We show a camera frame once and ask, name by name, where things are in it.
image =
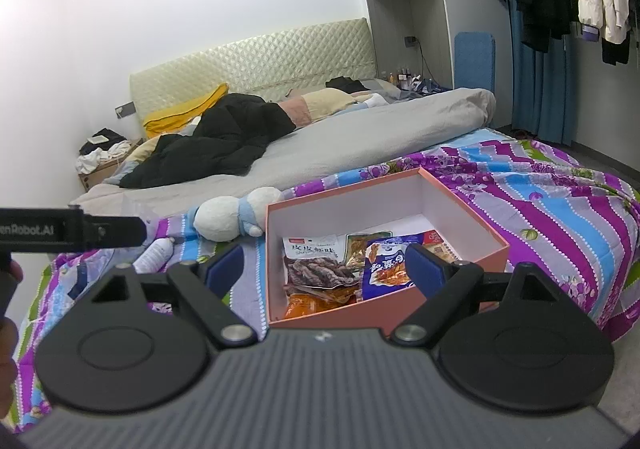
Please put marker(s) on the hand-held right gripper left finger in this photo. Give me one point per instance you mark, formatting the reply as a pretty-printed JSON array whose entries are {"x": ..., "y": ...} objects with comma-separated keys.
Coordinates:
[{"x": 225, "y": 266}]

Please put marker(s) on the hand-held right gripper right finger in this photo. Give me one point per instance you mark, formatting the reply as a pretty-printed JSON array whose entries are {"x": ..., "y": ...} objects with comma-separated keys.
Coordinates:
[{"x": 420, "y": 266}]

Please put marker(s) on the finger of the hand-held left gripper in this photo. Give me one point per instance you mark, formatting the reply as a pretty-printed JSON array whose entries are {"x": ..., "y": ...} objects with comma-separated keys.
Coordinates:
[{"x": 115, "y": 231}]

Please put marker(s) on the red yellow snack packet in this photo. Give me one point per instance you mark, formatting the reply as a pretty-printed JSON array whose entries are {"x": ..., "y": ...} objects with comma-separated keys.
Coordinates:
[{"x": 435, "y": 239}]

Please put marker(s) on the blue snack packet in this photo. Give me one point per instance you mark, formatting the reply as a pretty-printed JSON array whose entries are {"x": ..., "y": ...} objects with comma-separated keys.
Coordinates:
[{"x": 385, "y": 274}]

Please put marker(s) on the clear red label snack packet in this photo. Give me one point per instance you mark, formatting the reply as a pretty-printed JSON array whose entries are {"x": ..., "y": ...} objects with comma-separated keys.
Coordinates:
[{"x": 357, "y": 249}]

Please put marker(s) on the pink cardboard box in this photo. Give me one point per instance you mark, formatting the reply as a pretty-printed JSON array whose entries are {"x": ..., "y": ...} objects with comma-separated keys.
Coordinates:
[{"x": 400, "y": 194}]

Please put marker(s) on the orange snack packet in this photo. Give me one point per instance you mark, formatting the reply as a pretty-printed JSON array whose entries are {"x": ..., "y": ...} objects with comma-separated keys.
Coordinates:
[{"x": 305, "y": 306}]

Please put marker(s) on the white snack packet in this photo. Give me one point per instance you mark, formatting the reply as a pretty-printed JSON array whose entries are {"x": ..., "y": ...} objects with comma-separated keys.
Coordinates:
[{"x": 315, "y": 264}]

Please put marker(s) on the person's left hand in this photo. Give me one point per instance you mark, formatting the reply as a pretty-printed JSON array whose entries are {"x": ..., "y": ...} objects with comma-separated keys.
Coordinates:
[{"x": 12, "y": 271}]

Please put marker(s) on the white and blue plush toy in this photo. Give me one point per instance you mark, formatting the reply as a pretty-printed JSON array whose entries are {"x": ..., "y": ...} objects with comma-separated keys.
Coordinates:
[{"x": 220, "y": 221}]

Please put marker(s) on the white spray can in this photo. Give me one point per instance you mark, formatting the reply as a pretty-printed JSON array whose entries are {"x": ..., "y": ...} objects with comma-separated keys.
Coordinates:
[{"x": 155, "y": 254}]

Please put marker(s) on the bedside table with clothes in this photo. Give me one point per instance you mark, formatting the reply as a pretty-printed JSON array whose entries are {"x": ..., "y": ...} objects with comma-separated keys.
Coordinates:
[{"x": 100, "y": 159}]

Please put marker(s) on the black coat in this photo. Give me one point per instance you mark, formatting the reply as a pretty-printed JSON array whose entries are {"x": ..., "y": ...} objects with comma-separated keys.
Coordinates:
[{"x": 225, "y": 139}]

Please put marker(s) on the yellow cloth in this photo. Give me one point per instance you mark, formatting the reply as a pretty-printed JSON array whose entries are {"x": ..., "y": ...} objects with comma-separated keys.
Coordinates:
[{"x": 175, "y": 116}]

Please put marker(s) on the grey duvet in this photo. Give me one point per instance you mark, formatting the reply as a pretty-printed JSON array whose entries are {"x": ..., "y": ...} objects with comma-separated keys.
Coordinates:
[{"x": 375, "y": 134}]

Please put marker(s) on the purple floral bedsheet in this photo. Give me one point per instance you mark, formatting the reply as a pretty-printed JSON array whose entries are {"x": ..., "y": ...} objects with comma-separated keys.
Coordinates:
[{"x": 550, "y": 209}]

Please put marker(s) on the pink beige pillow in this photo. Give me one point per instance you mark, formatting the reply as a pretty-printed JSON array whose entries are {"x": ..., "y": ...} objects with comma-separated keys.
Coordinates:
[{"x": 320, "y": 106}]

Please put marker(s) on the group of small bottles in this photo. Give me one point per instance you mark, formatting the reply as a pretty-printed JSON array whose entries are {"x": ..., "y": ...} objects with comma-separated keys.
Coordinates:
[{"x": 402, "y": 78}]

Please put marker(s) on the blue curtain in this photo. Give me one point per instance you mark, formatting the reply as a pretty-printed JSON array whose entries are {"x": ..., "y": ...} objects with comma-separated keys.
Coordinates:
[{"x": 540, "y": 94}]

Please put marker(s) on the blue foam panel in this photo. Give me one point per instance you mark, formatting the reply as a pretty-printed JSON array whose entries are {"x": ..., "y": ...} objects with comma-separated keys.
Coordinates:
[{"x": 475, "y": 59}]

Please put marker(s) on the cream quilted headboard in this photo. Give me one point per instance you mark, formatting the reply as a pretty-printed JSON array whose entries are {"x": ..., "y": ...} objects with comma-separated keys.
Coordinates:
[{"x": 275, "y": 54}]

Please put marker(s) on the grey wall switch plate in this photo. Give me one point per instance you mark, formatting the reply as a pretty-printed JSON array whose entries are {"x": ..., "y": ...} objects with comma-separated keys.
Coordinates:
[{"x": 125, "y": 110}]

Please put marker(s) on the black wall plug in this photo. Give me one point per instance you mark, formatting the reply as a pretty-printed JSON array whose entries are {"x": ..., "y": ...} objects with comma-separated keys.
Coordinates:
[{"x": 410, "y": 41}]

